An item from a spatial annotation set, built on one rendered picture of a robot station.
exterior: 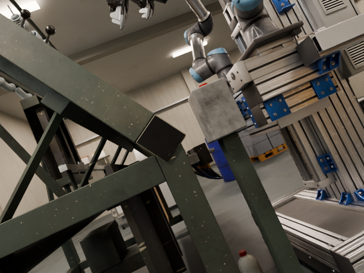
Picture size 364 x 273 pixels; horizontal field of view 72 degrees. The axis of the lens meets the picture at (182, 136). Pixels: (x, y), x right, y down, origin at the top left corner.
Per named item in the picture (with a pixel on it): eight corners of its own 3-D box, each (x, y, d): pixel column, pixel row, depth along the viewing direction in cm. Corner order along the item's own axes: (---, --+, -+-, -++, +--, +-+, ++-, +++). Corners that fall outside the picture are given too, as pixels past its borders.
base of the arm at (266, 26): (272, 46, 115) (262, 27, 116) (289, 27, 100) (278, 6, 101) (244, 57, 113) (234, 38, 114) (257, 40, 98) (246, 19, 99)
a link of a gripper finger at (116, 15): (109, 28, 106) (111, 8, 107) (124, 29, 106) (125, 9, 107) (108, 24, 103) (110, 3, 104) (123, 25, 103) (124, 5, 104)
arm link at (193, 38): (208, 65, 152) (197, 17, 184) (188, 78, 159) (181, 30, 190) (218, 77, 160) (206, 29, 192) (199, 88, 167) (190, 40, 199)
